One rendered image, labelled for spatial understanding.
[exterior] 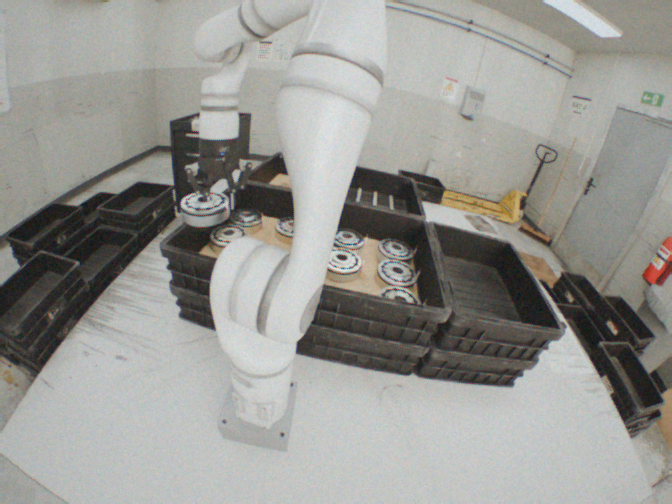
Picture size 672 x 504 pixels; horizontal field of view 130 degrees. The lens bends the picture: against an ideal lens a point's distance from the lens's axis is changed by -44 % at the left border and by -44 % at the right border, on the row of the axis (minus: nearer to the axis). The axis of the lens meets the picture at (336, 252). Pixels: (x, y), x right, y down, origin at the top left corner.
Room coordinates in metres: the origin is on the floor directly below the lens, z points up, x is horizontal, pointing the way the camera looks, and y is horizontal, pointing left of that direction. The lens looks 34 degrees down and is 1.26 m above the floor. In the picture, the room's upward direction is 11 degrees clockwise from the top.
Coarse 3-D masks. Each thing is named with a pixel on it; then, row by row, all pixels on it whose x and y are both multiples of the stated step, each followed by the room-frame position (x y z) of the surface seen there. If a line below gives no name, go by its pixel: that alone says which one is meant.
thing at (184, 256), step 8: (248, 184) 0.77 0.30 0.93; (256, 184) 0.77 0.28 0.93; (224, 192) 0.68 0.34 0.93; (288, 192) 0.76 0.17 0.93; (184, 224) 0.48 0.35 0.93; (176, 232) 0.45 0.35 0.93; (168, 240) 0.41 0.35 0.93; (160, 248) 0.39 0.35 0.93; (168, 248) 0.39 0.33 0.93; (176, 248) 0.39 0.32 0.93; (168, 256) 0.38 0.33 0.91; (176, 256) 0.38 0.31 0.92; (184, 256) 0.38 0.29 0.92; (192, 256) 0.38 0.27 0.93; (200, 256) 0.39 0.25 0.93; (208, 256) 0.39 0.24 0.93; (192, 264) 0.38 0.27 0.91; (200, 264) 0.38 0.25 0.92; (208, 264) 0.38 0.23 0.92
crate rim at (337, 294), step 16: (368, 208) 0.75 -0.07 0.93; (432, 240) 0.63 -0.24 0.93; (432, 256) 0.56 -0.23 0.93; (336, 288) 0.38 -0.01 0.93; (352, 304) 0.37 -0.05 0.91; (368, 304) 0.37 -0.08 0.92; (384, 304) 0.37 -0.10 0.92; (400, 304) 0.37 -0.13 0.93; (416, 304) 0.37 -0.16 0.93; (448, 304) 0.39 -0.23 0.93; (432, 320) 0.36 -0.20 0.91
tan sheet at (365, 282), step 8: (368, 240) 0.74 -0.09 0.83; (376, 240) 0.75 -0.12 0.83; (368, 248) 0.69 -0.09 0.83; (376, 248) 0.70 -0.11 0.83; (360, 256) 0.64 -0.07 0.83; (368, 256) 0.65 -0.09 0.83; (376, 256) 0.66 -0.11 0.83; (368, 264) 0.61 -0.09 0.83; (376, 264) 0.62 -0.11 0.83; (360, 272) 0.57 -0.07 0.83; (368, 272) 0.58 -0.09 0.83; (328, 280) 0.52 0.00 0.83; (360, 280) 0.54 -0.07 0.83; (368, 280) 0.54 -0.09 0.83; (352, 288) 0.50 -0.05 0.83; (360, 288) 0.51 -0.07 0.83; (368, 288) 0.51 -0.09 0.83; (376, 288) 0.52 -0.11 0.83; (416, 288) 0.55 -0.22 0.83
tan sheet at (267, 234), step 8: (264, 216) 0.76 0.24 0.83; (264, 224) 0.71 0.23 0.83; (272, 224) 0.72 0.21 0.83; (256, 232) 0.66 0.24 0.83; (264, 232) 0.67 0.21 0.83; (272, 232) 0.68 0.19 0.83; (264, 240) 0.63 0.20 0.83; (272, 240) 0.64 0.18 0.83; (208, 248) 0.54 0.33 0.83; (288, 248) 0.61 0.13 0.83; (216, 256) 0.52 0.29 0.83
